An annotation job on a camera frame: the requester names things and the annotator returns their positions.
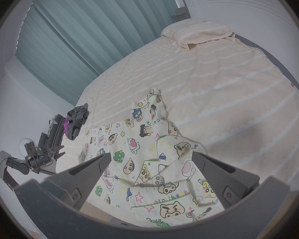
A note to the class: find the purple garment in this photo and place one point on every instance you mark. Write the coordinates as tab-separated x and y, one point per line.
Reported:
65	126

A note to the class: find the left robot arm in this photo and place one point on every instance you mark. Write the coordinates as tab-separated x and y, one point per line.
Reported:
20	167

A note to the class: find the grey bedside table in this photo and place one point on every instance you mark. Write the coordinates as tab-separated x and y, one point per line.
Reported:
180	12

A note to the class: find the cream pillow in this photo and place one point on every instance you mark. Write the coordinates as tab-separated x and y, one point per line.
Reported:
196	32

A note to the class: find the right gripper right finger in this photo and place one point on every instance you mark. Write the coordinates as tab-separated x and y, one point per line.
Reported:
224	180

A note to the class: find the bed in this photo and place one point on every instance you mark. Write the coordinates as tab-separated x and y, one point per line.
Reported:
214	96

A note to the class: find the black garment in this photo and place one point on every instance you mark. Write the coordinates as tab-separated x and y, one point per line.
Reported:
76	121

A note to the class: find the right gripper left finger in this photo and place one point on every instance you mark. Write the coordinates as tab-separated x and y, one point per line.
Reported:
74	183

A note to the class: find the black furniture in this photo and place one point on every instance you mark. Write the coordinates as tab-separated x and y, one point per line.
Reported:
56	131

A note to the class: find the white printed pyjama garment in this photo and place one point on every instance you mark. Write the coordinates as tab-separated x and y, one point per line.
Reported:
129	143

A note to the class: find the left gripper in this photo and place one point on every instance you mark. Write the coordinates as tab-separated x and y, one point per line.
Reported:
46	154

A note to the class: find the blue-green curtain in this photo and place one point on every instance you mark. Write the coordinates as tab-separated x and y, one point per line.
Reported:
77	33

